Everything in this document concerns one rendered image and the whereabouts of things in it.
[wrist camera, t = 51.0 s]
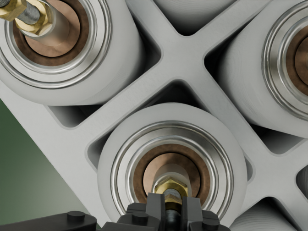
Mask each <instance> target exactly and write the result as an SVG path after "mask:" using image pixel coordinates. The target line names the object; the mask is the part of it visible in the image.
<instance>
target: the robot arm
mask: <svg viewBox="0 0 308 231"><path fill-rule="evenodd" d="M165 220H166V215H165V195H164V194H159V193H151V192H149V193H148V197H147V203H135V202H134V203H132V204H129V205H128V207H127V210H126V214H124V215H122V216H121V217H120V218H119V219H118V221H117V222H116V223H115V222H108V221H107V222H106V223H105V224H104V226H103V227H102V228H101V229H96V226H97V219H96V217H94V216H92V215H89V214H85V213H84V212H81V211H70V212H68V213H62V214H55V215H50V216H46V217H40V218H36V219H31V220H24V221H19V222H14V223H9V224H5V225H0V231H165ZM180 231H231V230H230V229H229V228H228V227H226V226H224V225H221V224H220V221H219V217H218V215H217V214H215V213H214V212H212V211H207V210H201V204H200V198H192V197H185V196H183V198H182V206H181V221H180Z"/></svg>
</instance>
